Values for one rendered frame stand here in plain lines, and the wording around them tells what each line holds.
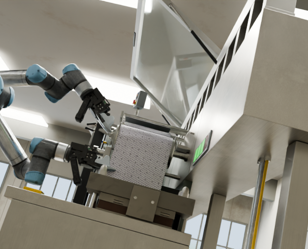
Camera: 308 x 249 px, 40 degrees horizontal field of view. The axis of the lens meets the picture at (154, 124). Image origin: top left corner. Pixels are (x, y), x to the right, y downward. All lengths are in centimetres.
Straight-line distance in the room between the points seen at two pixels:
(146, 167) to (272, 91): 87
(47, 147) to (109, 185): 35
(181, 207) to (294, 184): 60
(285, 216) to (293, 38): 44
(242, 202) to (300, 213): 869
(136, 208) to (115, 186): 11
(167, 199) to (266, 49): 72
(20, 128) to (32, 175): 749
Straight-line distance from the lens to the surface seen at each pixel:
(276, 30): 114
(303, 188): 110
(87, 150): 180
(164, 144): 183
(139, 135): 183
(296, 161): 110
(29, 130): 919
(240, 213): 972
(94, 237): 150
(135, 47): 252
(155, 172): 179
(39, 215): 152
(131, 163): 179
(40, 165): 178
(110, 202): 158
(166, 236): 151
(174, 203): 158
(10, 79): 199
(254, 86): 105
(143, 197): 155
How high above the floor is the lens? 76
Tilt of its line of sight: 18 degrees up
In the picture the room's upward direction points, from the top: 15 degrees clockwise
